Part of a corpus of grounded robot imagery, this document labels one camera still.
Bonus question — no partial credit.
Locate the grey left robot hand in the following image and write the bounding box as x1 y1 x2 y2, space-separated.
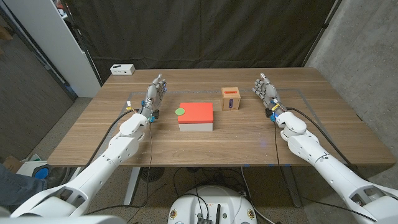
139 73 167 123

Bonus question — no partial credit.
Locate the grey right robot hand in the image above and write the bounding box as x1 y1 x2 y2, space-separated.
252 73 289 122

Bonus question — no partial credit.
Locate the wooden slotted cube box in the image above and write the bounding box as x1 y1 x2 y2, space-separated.
221 86 241 111

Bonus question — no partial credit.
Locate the red box with white base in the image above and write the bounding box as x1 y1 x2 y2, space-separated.
177 102 215 132

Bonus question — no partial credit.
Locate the white power outlet box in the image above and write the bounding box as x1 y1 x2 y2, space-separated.
109 63 136 76

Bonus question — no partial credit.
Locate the brown cardboard box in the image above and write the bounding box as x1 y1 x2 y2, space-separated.
2 155 24 174

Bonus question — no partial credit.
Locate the round black floor fan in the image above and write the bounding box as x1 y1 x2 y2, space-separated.
140 167 165 183

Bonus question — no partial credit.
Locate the black fabric curtain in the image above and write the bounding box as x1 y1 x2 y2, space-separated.
63 0 338 83

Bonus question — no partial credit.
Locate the black curtain stand pole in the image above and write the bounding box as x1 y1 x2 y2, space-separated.
60 0 103 87
300 0 343 68

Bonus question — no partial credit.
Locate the white table leg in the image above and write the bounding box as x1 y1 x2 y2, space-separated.
123 167 141 207

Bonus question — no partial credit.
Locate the dark grey table leg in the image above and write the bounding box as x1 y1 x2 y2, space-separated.
281 166 302 208

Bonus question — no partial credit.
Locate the white cabinet panel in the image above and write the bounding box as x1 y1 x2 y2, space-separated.
2 0 102 98

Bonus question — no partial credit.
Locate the white robot torso base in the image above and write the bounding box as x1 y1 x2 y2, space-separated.
167 185 258 224

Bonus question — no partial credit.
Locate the white robot chest plate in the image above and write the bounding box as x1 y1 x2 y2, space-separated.
0 214 127 224

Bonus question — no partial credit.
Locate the person's leg in jeans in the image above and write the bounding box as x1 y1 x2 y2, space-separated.
0 164 47 212

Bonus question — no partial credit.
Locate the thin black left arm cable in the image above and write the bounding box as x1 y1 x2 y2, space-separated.
126 121 154 223

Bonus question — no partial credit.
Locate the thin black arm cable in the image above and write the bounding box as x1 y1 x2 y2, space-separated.
273 121 379 222
126 121 154 223

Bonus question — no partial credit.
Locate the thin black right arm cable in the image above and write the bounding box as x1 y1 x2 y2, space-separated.
273 121 379 222

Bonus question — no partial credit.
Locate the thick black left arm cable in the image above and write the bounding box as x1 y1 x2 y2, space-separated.
83 108 141 170

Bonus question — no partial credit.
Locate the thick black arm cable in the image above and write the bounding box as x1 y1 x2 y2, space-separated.
286 107 360 172
83 108 141 170

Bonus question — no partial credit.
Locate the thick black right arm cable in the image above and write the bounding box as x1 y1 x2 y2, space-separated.
286 107 360 172

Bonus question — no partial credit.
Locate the black floor cable bundle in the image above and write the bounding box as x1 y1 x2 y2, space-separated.
172 167 246 200

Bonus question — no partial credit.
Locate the grey floor cable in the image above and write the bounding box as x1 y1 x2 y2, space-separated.
241 167 276 224

